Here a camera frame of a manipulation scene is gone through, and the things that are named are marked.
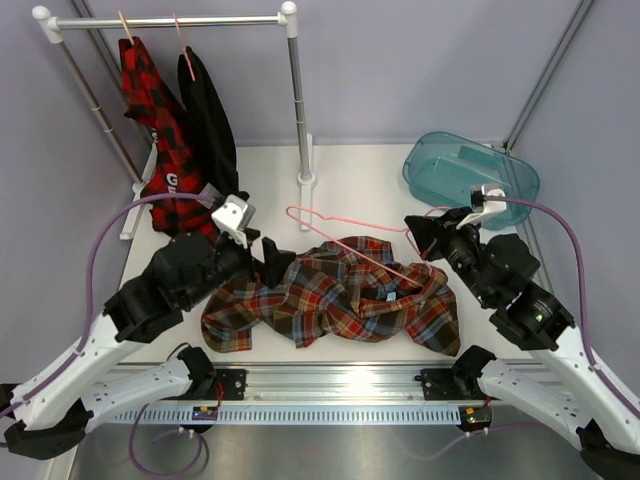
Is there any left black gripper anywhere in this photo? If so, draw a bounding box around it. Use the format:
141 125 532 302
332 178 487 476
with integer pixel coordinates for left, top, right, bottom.
183 229 296 309

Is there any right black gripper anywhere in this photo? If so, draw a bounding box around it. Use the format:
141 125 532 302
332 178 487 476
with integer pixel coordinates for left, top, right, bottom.
407 206 494 306

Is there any pink wire hanger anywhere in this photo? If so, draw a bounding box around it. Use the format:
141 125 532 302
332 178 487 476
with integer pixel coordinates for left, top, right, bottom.
285 205 455 300

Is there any brown multicolour plaid shirt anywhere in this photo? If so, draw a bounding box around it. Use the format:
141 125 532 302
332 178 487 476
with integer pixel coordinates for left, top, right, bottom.
201 256 461 357

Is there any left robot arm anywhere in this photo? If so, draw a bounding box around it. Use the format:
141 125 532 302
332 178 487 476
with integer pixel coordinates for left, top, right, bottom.
1 195 296 460

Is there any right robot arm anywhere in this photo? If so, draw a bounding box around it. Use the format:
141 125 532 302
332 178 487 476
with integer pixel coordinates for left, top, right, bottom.
405 207 639 479

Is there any red black plaid shirt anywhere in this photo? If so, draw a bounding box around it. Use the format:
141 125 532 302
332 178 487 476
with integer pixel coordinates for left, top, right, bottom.
118 36 218 242

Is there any pink hanger with black shirt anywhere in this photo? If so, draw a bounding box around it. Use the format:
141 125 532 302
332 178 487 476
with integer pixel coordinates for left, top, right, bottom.
172 13 196 82

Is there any tan wooden hanger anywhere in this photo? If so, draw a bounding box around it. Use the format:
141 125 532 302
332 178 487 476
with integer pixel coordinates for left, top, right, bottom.
118 10 135 46

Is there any teal plastic basin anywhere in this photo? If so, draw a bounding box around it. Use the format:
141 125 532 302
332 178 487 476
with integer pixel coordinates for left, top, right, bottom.
402 131 540 208

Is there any white and chrome clothes rack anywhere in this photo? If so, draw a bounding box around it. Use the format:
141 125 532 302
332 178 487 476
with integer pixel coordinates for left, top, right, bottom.
32 1 317 208

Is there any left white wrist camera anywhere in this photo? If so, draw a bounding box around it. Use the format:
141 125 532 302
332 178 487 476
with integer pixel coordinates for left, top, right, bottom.
211 201 255 248

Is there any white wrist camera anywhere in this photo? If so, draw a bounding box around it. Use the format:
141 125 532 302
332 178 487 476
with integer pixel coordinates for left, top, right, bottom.
211 201 255 248
456 184 507 230

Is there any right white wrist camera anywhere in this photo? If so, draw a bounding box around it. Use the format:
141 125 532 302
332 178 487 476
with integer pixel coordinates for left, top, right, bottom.
456 184 507 230

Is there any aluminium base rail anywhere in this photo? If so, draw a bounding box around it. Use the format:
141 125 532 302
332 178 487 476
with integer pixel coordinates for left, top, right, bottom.
89 360 551 402

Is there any grey slotted cable duct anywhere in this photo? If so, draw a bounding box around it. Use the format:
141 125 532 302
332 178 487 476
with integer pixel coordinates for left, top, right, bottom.
112 404 462 426

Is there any left aluminium frame post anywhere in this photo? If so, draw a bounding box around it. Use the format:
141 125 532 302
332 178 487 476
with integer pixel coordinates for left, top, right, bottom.
82 29 130 148

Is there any aluminium frame post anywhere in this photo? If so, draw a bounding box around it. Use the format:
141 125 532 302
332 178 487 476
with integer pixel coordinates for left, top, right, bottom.
82 29 130 148
501 0 598 153

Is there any right aluminium frame post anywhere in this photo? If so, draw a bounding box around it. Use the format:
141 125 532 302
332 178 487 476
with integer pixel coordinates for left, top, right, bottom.
501 0 598 153

